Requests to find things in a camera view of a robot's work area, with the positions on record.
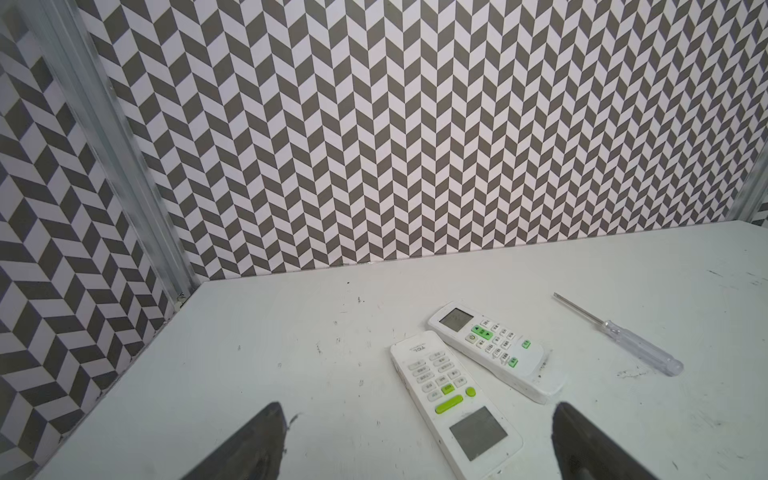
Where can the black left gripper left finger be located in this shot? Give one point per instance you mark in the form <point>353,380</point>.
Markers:
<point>254,451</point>

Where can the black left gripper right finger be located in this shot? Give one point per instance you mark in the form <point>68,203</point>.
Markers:
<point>583,451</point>

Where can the clear handle screwdriver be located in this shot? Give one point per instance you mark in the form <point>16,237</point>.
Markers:
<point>642,349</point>

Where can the white remote green buttons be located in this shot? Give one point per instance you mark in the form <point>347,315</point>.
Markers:
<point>475,437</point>

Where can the aluminium corner post right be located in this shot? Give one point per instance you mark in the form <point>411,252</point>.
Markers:
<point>750,196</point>

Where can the aluminium corner post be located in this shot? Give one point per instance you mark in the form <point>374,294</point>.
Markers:
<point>750,196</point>
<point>74,62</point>

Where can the aluminium corner post left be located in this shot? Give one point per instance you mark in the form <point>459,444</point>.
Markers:
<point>74,62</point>

